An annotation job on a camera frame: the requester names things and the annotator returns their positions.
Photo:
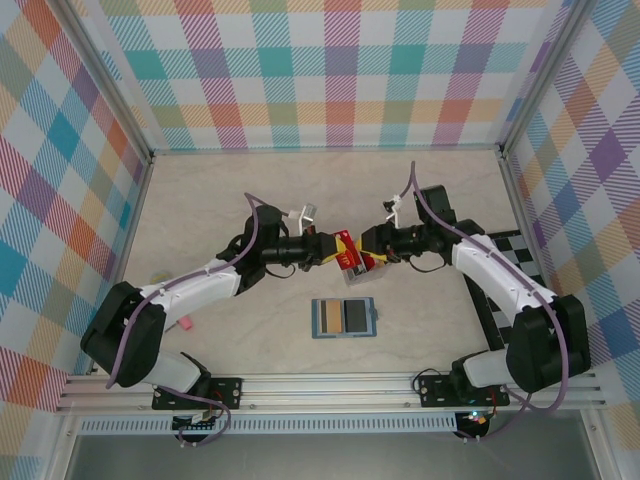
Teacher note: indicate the red card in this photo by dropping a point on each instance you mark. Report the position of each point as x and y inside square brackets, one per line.
[367, 263]
[350, 261]

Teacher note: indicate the small circuit board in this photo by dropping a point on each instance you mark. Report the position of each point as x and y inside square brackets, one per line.
[200, 419]
[475, 417]

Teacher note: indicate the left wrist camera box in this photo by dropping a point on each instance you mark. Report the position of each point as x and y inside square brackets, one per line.
[307, 214]

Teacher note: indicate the grey card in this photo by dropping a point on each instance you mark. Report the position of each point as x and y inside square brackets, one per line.
[351, 275]

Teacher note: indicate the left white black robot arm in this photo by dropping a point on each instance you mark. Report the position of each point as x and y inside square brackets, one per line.
[125, 340]

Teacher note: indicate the aluminium frame post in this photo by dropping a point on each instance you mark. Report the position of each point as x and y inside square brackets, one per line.
[107, 80]
[545, 75]

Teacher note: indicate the thin aluminium wall rail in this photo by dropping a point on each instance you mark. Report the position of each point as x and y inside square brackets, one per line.
[325, 150]

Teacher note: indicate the pink eraser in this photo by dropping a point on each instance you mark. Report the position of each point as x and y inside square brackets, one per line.
[185, 325]

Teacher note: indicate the clear acrylic card stand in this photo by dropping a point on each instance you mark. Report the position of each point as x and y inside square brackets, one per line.
[367, 279]

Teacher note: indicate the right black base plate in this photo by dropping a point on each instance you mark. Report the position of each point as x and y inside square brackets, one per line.
[432, 391]

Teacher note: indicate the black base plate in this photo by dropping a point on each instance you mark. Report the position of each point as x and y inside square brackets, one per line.
[229, 392]
[432, 391]

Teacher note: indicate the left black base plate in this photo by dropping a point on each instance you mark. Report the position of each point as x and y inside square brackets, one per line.
[229, 392]

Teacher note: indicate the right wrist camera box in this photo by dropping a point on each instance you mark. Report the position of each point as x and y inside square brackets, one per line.
[396, 204]

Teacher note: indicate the aluminium side rail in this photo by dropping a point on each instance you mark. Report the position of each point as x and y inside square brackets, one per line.
[131, 225]
[514, 195]

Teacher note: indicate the black grey checkerboard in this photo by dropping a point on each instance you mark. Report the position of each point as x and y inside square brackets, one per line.
[525, 247]

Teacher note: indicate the long aluminium base rail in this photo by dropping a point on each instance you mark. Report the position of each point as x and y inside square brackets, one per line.
[325, 392]

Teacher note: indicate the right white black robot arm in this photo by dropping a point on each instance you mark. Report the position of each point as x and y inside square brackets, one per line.
[545, 350]

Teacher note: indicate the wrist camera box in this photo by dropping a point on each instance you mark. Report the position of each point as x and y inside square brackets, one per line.
[396, 204]
[307, 214]

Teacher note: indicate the gold card black stripe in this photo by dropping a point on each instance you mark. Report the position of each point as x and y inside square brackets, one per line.
[332, 320]

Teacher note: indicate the blue leather card holder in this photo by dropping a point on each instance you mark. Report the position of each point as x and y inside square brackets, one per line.
[345, 336]

